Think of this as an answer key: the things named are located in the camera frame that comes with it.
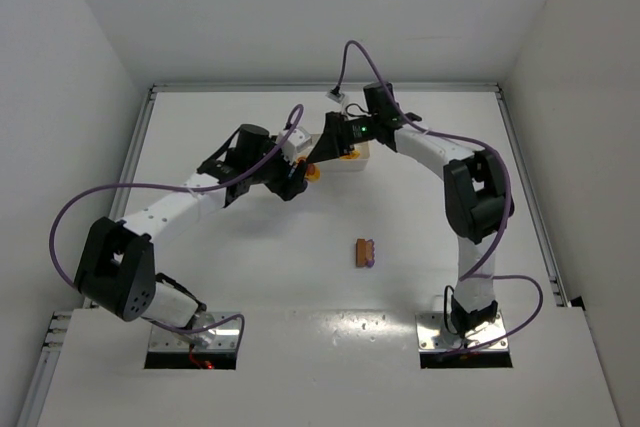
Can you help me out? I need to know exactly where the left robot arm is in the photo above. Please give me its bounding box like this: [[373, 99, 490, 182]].
[[74, 124, 312, 332]]

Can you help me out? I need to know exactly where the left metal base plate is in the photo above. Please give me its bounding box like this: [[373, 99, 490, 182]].
[[148, 312, 244, 354]]

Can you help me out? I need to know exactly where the back aluminium frame rail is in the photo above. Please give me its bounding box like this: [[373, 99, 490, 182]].
[[151, 82, 501, 95]]

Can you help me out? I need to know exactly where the white three-compartment tray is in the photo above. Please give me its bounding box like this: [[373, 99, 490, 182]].
[[317, 142, 370, 174]]

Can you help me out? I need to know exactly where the yellow oval orange-pattern lego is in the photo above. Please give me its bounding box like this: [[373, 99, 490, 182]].
[[305, 163, 321, 182]]

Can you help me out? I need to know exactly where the brown lego brick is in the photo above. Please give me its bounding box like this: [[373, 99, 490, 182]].
[[354, 238, 368, 268]]

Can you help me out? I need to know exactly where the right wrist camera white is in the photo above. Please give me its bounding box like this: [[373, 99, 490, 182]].
[[326, 86, 348, 114]]

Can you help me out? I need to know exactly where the left aluminium frame rail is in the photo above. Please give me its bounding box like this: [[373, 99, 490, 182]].
[[14, 87, 155, 427]]

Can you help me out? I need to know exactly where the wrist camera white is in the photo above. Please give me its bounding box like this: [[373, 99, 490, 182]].
[[276, 127, 313, 162], [326, 86, 348, 114]]

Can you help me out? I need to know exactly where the purple crown lego brick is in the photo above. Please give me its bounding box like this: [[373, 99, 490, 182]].
[[364, 239, 375, 268]]

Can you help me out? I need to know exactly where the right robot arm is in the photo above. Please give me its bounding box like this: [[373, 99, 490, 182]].
[[308, 82, 514, 337]]

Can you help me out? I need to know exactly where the metal base plate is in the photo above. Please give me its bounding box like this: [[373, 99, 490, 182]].
[[416, 311, 509, 354], [148, 312, 244, 354]]

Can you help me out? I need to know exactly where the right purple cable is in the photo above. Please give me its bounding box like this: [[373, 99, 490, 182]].
[[332, 40, 545, 359]]

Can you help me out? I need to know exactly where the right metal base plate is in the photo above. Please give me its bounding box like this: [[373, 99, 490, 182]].
[[416, 311, 509, 354]]

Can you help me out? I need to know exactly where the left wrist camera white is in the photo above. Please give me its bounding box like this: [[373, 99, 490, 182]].
[[276, 127, 313, 162]]

